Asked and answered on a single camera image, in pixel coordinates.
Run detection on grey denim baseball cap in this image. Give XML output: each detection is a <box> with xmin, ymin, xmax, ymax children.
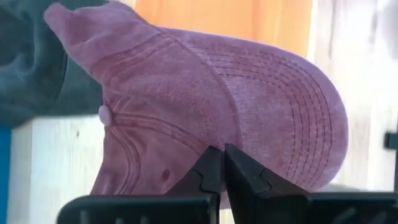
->
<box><xmin>0</xmin><ymin>0</ymin><xmax>109</xmax><ymax>128</ymax></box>

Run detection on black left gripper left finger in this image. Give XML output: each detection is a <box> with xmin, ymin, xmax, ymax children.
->
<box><xmin>57</xmin><ymin>145</ymin><xmax>224</xmax><ymax>224</ymax></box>

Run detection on blue plastic bin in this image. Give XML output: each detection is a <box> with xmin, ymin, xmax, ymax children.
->
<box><xmin>0</xmin><ymin>126</ymin><xmax>12</xmax><ymax>224</ymax></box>

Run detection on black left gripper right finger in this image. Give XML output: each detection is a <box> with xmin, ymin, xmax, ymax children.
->
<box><xmin>224</xmin><ymin>142</ymin><xmax>398</xmax><ymax>224</ymax></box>

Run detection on orange translucent plastic bin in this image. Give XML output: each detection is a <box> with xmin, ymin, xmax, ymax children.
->
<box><xmin>135</xmin><ymin>0</ymin><xmax>313</xmax><ymax>58</ymax></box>

